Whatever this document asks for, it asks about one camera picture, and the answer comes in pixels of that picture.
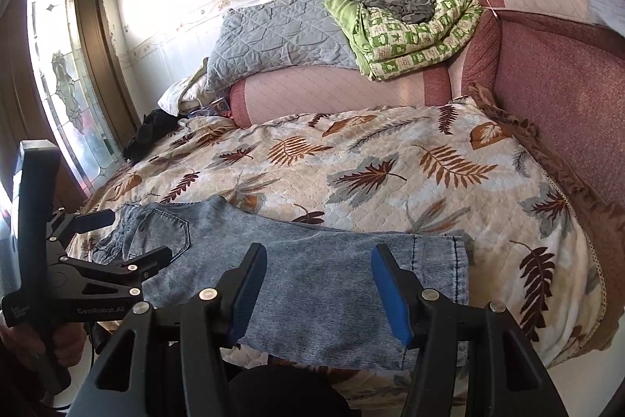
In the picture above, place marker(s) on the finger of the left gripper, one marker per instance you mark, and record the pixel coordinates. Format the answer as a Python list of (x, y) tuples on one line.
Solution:
[(118, 277), (63, 226)]

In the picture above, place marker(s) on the person left hand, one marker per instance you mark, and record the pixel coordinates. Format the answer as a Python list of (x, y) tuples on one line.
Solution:
[(23, 341)]

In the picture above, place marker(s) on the black cloth on bed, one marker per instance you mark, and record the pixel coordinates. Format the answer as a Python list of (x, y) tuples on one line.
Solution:
[(154, 127)]

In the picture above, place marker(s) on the grey quilted pillow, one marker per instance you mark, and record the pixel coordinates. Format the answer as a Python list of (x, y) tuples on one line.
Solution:
[(276, 35)]

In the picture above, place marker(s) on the leaf pattern bed cover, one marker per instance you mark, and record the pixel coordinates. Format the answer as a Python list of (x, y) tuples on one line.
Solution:
[(531, 238)]

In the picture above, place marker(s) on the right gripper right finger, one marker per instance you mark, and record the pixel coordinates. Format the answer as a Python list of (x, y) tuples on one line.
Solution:
[(505, 374)]

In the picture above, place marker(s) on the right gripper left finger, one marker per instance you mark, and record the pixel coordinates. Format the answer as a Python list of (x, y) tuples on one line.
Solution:
[(167, 361)]

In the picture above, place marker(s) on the wooden stained glass door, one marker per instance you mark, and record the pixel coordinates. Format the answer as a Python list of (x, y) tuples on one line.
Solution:
[(61, 81)]

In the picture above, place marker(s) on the grey crumpled cloth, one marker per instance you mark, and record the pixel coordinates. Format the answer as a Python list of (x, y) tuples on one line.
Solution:
[(407, 11)]

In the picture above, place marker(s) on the green patterned folded blanket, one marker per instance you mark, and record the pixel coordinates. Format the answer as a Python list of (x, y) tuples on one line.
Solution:
[(386, 48)]

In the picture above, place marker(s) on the blue denim pants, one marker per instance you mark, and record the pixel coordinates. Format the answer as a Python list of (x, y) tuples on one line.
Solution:
[(318, 303)]

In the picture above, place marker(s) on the white pillow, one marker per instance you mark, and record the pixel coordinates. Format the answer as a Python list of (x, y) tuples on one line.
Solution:
[(191, 93)]

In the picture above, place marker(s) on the pink red sofa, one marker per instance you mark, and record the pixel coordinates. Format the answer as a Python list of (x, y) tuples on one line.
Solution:
[(552, 62)]

